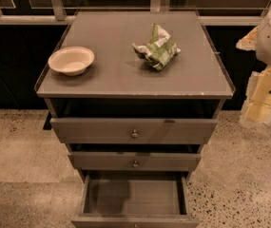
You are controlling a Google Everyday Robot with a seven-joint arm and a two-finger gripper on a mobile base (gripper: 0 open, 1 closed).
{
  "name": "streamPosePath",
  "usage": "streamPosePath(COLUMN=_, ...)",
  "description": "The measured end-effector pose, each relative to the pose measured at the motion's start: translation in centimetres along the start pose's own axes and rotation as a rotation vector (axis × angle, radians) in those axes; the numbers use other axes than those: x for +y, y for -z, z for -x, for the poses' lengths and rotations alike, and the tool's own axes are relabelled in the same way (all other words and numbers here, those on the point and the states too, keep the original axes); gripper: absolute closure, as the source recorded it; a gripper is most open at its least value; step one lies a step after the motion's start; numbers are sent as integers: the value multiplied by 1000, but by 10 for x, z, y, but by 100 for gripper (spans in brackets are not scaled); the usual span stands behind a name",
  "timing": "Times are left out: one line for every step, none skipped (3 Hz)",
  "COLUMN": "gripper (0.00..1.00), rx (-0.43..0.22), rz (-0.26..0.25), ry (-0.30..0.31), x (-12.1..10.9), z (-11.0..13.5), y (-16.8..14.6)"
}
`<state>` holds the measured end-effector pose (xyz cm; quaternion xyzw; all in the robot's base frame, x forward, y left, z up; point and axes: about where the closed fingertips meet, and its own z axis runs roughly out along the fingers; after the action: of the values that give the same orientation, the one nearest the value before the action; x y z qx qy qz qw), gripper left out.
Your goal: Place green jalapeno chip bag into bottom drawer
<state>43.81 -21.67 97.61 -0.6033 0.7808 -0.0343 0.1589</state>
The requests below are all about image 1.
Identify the grey drawer cabinet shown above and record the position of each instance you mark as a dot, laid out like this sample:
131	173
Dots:
120	85

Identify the green jalapeno chip bag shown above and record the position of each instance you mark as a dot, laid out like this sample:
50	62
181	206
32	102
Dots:
160	49

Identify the bottom grey open drawer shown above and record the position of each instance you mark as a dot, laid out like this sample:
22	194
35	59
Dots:
125	199

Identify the metal window railing frame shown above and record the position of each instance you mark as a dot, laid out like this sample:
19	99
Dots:
59	3

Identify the middle grey drawer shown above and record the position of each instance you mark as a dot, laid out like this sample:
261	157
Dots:
134	161

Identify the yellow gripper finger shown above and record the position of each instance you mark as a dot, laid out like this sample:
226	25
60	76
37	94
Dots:
248	42
256	108

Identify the top grey drawer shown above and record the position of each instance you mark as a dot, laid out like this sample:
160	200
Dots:
133	131

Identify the white paper bowl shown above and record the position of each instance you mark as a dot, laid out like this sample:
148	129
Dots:
71	61

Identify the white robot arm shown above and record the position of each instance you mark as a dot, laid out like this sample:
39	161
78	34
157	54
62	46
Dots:
263	40

